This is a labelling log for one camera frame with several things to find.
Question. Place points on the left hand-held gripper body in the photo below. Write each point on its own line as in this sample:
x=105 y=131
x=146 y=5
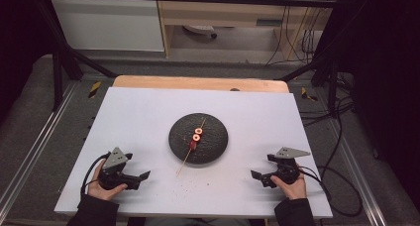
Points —
x=116 y=158

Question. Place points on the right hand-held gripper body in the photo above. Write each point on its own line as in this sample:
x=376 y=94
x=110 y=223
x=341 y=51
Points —
x=286 y=171

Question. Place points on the bamboo skewer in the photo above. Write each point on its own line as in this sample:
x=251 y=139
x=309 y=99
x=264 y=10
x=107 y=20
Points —
x=184 y=161

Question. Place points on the black round plate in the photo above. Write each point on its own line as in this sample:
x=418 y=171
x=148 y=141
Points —
x=211 y=146

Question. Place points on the person's right hand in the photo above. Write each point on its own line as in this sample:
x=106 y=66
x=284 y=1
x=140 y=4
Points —
x=295 y=190

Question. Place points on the person's left hand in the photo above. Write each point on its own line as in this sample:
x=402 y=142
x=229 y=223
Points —
x=99 y=190

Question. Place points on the yellow black tape strip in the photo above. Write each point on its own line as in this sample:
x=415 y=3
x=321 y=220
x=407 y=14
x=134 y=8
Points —
x=307 y=94
x=94 y=89

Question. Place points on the small dark round object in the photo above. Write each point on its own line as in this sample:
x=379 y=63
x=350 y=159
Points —
x=234 y=89

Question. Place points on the wooden table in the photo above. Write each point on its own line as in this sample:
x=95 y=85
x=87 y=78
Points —
x=185 y=83

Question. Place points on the white cabinet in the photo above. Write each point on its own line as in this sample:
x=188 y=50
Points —
x=105 y=24

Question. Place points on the black curtain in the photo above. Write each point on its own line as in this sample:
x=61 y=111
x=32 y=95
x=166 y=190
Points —
x=386 y=70
x=20 y=37

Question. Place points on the white caster base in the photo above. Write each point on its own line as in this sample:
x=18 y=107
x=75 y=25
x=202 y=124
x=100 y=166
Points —
x=199 y=29

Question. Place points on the light wooden desk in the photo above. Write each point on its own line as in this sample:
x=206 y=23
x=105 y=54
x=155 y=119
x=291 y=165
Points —
x=214 y=16

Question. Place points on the aluminium floor rail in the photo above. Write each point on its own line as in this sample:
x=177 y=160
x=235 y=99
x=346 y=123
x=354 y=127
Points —
x=39 y=143
x=356 y=166

